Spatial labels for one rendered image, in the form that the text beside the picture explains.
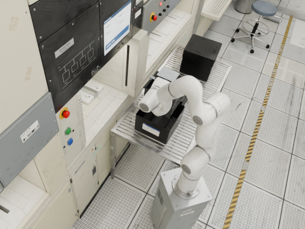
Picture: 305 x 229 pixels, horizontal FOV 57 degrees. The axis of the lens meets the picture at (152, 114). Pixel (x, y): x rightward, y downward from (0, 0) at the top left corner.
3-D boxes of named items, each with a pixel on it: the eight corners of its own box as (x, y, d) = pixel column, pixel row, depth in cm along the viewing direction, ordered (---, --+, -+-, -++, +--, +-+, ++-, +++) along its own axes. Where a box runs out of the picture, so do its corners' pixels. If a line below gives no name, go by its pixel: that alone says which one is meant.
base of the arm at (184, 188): (204, 194, 185) (212, 181, 171) (178, 202, 180) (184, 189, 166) (193, 170, 197) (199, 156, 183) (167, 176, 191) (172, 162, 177)
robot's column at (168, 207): (189, 236, 242) (213, 199, 184) (158, 246, 234) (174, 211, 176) (177, 205, 258) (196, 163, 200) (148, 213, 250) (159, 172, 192)
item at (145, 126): (133, 128, 214) (135, 114, 201) (150, 106, 231) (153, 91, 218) (165, 145, 207) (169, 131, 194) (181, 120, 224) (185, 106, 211)
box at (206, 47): (207, 82, 258) (214, 60, 238) (178, 72, 262) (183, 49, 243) (214, 64, 276) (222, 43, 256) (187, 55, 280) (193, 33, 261)
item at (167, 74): (140, 109, 200) (143, 75, 176) (153, 92, 212) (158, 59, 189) (170, 123, 194) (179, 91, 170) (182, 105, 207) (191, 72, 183)
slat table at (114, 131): (167, 208, 255) (183, 166, 198) (110, 178, 268) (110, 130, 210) (211, 114, 336) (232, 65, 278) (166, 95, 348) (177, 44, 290)
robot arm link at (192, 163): (205, 172, 175) (216, 151, 157) (186, 191, 165) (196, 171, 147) (190, 160, 180) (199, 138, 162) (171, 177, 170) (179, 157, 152)
